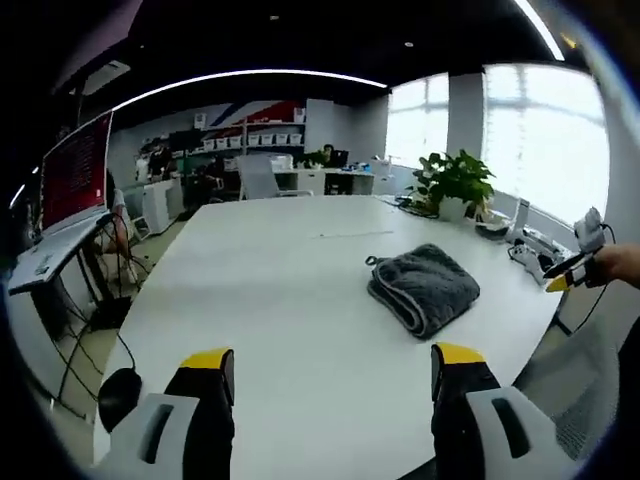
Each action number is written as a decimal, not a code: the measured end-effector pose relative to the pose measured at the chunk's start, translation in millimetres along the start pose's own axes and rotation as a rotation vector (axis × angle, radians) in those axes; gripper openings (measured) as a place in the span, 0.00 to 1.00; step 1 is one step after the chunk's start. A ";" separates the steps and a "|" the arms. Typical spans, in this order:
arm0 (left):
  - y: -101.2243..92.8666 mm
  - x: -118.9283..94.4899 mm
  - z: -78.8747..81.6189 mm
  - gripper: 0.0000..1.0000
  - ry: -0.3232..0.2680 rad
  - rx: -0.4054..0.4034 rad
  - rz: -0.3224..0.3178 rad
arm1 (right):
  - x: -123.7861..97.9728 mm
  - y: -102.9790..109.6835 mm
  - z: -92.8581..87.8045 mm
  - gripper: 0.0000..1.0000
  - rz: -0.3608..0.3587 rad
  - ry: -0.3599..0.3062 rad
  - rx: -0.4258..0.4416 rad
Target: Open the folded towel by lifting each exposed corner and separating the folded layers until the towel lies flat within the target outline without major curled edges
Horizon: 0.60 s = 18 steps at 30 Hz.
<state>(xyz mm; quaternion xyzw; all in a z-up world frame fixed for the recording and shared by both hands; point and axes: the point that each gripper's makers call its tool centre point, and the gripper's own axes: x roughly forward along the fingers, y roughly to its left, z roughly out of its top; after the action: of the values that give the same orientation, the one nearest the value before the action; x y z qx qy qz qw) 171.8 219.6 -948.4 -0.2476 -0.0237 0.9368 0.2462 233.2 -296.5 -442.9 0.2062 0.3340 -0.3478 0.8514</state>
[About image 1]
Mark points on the grey mesh office chair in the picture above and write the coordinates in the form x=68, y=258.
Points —
x=580, y=380

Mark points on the large red display screen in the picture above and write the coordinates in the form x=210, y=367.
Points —
x=75, y=175

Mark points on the white screen stand desk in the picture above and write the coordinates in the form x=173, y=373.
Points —
x=50, y=255

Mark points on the white office desk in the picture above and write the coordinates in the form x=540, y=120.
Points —
x=320, y=180

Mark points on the white low cabinet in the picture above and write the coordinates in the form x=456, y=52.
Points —
x=162, y=205

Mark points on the grey towel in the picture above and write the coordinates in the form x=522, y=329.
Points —
x=425, y=285

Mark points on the white upright stand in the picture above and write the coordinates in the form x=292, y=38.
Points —
x=519, y=217

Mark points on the person's right hand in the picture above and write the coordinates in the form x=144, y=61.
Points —
x=620, y=265

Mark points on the white mesh office chair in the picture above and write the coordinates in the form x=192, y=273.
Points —
x=260, y=177

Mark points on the green potted plant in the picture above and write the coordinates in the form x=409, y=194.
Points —
x=457, y=182

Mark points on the curved ceiling light strip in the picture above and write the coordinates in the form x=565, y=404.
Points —
x=240, y=76

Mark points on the black round base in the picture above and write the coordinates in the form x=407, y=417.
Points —
x=119, y=397

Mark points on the straight ceiling light strip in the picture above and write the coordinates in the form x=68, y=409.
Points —
x=542, y=27

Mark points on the shelf with white bins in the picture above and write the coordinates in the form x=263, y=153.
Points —
x=260, y=135

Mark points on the white game controller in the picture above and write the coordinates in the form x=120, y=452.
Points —
x=527, y=260

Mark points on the bright window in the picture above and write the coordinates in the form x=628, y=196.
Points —
x=545, y=145

